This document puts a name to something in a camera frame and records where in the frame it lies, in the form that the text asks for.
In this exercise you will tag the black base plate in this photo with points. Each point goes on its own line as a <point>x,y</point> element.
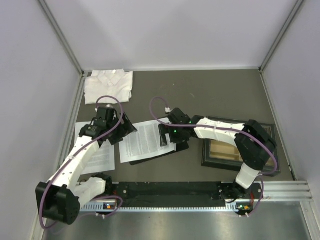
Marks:
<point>209,190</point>

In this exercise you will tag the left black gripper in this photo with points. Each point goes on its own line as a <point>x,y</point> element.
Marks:
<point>125,129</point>

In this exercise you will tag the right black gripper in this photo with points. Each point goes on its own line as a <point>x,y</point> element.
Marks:
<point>166,129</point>

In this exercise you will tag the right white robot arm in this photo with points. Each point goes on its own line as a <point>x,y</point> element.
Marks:
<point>256,147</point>

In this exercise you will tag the folded white shirt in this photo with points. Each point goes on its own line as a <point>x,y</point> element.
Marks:
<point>116,83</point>

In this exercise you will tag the printed paper sheet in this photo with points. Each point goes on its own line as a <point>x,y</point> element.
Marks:
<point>102,161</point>
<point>144,143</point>

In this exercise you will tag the dark framed compartment box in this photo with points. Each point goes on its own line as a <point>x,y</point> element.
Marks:
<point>220,155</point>

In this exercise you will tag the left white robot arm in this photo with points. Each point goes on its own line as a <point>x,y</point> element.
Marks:
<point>90,139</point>

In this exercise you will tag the black clipboard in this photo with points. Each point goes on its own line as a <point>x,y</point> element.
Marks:
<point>179,148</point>

